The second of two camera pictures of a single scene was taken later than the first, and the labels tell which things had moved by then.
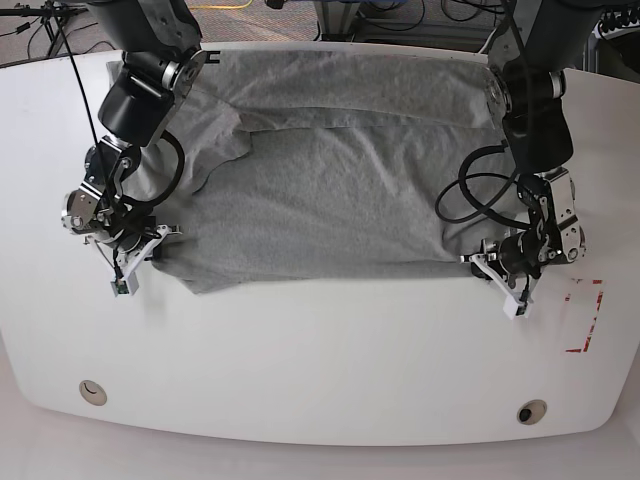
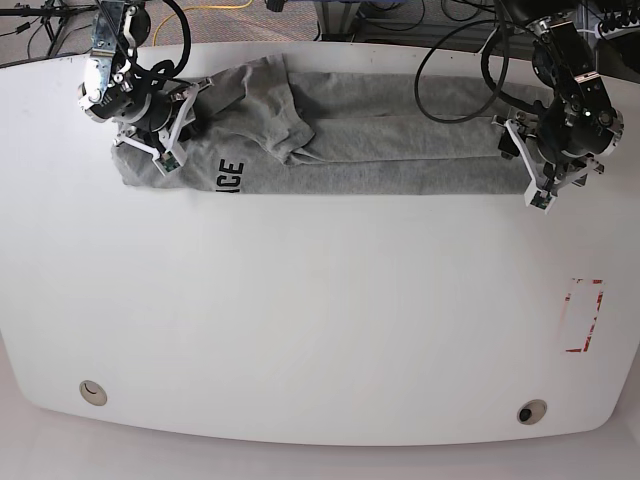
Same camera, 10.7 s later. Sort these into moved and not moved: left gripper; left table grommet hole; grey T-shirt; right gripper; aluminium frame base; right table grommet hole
Moved: left gripper; right gripper; grey T-shirt
Not moved: right table grommet hole; aluminium frame base; left table grommet hole
